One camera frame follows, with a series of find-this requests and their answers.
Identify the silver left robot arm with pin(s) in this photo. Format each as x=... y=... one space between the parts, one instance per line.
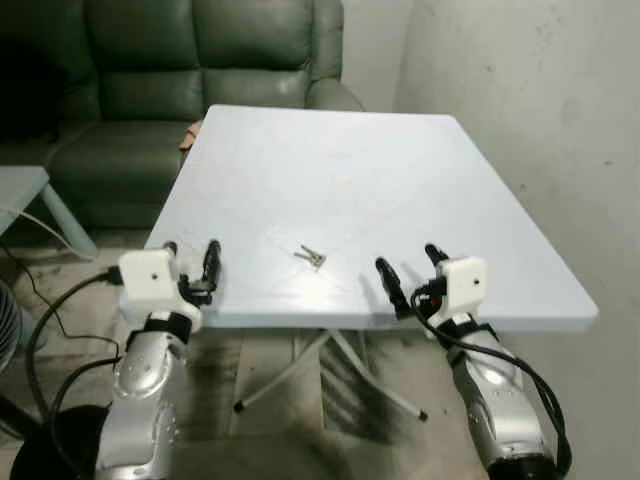
x=140 y=400

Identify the small brown item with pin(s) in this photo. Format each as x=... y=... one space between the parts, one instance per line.
x=193 y=137

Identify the small pale side table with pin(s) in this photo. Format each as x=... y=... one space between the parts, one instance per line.
x=15 y=185

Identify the green leather sofa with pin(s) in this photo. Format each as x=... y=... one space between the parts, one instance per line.
x=150 y=80

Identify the grey fan grille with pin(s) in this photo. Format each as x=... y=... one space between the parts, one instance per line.
x=8 y=325

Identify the black rounded base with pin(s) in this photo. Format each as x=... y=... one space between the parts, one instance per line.
x=55 y=450

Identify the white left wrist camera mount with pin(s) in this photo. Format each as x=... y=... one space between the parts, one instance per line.
x=150 y=275

